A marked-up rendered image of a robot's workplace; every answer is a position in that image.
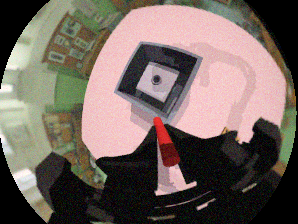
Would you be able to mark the red peg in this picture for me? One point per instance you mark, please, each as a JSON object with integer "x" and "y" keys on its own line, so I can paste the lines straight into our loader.
{"x": 169, "y": 154}

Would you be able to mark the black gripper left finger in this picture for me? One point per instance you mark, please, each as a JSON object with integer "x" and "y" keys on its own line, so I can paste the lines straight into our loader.
{"x": 142, "y": 162}

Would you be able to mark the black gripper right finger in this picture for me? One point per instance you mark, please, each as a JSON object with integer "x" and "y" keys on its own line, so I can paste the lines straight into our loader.
{"x": 195, "y": 151}

